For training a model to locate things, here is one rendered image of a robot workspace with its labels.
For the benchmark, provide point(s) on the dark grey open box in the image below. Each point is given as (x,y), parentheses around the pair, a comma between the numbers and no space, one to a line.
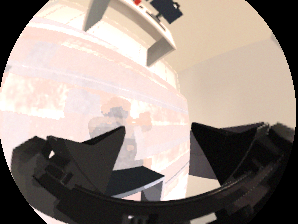
(137,179)

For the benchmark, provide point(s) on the white square block with hole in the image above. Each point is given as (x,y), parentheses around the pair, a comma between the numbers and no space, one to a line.
(133,197)

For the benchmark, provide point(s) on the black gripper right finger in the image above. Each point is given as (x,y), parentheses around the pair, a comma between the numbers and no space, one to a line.
(226,150)

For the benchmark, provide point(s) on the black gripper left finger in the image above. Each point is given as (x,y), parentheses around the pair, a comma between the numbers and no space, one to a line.
(94,158)

